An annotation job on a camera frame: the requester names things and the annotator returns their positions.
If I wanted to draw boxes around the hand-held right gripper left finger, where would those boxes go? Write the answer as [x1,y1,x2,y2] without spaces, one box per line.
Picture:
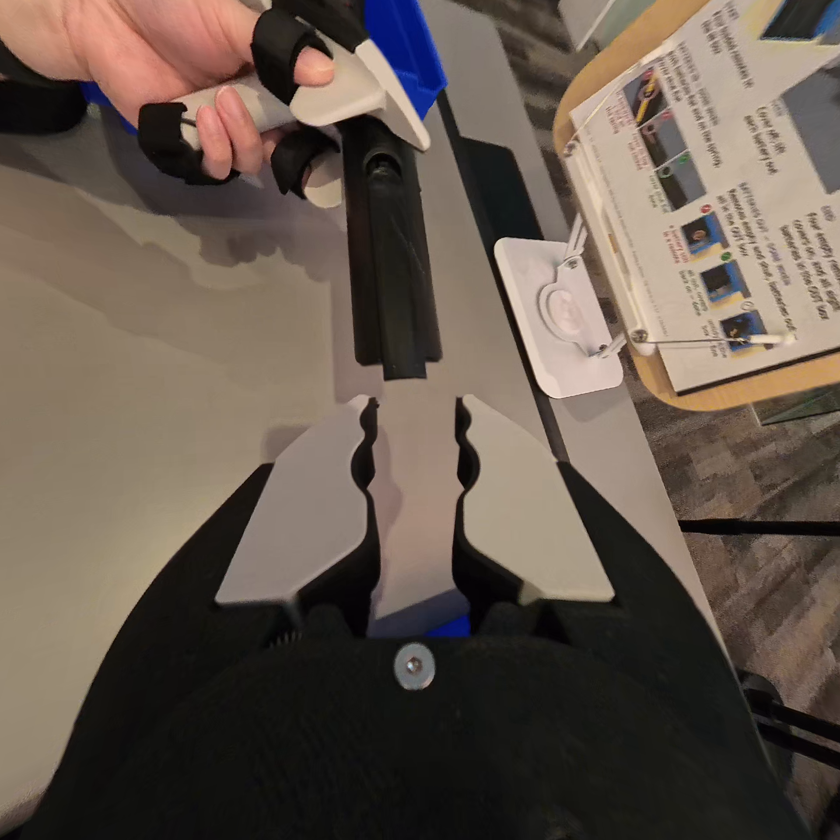
[214,397,383,616]

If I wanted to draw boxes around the person's left hand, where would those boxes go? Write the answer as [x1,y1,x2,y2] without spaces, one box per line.
[0,0,336,181]

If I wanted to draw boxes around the blue plastic bin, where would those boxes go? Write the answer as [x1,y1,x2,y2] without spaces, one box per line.
[374,604,473,641]
[79,0,448,135]

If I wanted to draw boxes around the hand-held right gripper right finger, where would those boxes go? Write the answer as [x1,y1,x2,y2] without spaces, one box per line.
[452,394,616,615]

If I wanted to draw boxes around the black remote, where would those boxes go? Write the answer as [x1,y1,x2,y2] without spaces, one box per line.
[344,116,442,383]

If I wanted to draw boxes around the instruction sheet on stand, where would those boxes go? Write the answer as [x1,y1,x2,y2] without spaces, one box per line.
[553,0,840,414]

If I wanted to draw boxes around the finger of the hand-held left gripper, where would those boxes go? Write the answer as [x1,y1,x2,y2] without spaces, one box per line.
[357,40,433,152]

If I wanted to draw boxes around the metal wire page holder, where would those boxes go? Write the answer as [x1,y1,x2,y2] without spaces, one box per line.
[630,329,799,353]

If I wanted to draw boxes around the black mat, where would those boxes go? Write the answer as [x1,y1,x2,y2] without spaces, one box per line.
[437,90,550,250]

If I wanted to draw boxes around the white stand base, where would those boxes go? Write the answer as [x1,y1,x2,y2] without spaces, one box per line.
[493,217,626,400]

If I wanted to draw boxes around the black textured cushion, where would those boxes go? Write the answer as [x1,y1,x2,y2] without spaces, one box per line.
[0,40,90,135]

